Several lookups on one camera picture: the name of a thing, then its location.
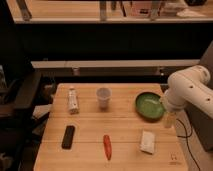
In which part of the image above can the white tube bottle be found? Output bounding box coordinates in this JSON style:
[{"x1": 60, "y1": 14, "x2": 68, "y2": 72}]
[{"x1": 68, "y1": 87, "x2": 79, "y2": 114}]

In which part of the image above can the green ceramic plate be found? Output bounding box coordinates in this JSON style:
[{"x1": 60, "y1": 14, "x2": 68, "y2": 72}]
[{"x1": 135, "y1": 92, "x2": 165, "y2": 121}]

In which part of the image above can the long wooden bench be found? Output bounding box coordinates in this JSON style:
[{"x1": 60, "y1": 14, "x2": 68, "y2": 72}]
[{"x1": 32, "y1": 59, "x2": 199, "y2": 76}]

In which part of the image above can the black cable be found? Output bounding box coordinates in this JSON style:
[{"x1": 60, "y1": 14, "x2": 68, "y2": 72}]
[{"x1": 175, "y1": 118, "x2": 202, "y2": 171}]

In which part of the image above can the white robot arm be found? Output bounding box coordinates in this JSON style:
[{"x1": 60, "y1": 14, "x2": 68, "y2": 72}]
[{"x1": 160, "y1": 65, "x2": 213, "y2": 128}]

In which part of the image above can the black remote control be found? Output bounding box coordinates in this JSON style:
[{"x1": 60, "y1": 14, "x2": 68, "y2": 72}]
[{"x1": 62, "y1": 125, "x2": 75, "y2": 149}]

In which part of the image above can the dark chair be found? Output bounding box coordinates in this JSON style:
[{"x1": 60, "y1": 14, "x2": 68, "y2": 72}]
[{"x1": 0, "y1": 71, "x2": 49, "y2": 171}]

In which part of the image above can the red chili pepper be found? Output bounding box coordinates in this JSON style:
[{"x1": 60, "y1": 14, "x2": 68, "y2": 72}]
[{"x1": 103, "y1": 135, "x2": 112, "y2": 160}]

